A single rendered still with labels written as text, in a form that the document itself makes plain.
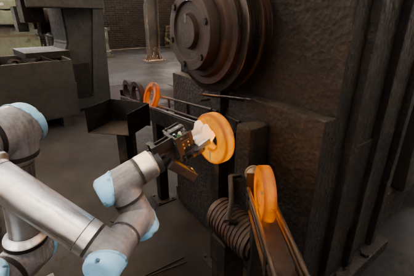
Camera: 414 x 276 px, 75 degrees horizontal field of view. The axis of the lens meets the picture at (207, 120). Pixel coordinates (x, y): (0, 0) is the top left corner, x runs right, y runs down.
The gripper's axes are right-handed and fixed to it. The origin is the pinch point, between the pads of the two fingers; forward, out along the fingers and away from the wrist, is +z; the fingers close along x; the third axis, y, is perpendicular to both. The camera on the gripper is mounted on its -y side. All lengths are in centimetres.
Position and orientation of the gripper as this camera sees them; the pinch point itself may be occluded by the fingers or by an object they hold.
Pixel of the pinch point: (214, 132)
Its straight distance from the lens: 80.5
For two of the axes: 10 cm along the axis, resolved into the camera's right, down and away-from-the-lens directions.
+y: -2.1, -8.3, -5.1
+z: 7.8, -4.6, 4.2
